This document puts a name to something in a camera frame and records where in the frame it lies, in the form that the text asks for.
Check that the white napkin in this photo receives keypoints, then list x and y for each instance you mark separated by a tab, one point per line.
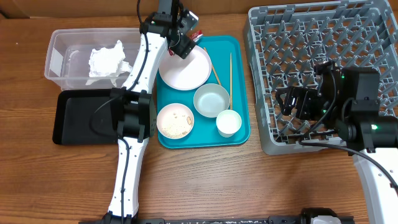
108	63

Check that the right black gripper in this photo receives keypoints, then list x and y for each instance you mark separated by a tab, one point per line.
305	97

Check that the black plastic tray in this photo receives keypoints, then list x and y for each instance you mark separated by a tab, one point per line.
83	117

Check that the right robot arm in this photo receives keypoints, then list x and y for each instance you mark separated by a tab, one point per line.
345	112

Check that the left wooden chopstick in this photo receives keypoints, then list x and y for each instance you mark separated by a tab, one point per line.
213	69

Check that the white paper cup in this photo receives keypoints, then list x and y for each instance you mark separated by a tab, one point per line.
228	122

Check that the red snack wrapper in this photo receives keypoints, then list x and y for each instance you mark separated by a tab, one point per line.
195	37

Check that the clear plastic bin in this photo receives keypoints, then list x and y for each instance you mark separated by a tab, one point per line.
69	52

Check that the pink round plate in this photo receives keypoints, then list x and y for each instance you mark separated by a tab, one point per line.
186	74

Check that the grey-green bowl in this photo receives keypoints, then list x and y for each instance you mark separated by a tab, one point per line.
211	99

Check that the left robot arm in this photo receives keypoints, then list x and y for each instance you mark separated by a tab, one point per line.
132	107

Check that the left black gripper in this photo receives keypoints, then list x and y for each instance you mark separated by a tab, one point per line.
184	45

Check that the grey dishwasher rack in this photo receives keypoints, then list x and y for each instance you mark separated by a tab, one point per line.
284	42

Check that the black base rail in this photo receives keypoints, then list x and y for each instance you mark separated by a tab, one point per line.
307	216

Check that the pink bowl with rice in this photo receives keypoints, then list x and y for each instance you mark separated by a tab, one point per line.
175	121

